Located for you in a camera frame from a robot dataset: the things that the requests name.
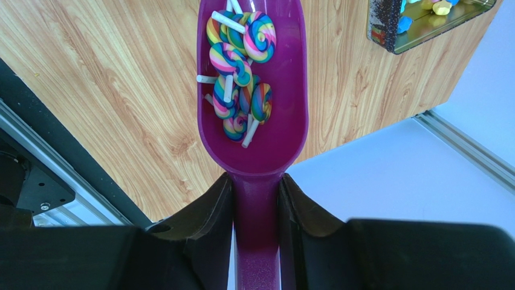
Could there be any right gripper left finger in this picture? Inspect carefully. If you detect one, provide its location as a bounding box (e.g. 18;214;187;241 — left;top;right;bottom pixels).
1;173;233;289

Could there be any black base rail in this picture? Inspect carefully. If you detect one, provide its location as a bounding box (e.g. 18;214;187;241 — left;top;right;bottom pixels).
1;61;153;228

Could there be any clear tray of colourful candies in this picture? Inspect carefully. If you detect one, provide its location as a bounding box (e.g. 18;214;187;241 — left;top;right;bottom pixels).
367;0;497;55

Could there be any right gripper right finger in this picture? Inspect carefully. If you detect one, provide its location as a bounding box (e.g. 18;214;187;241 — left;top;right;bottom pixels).
278;175;514;289

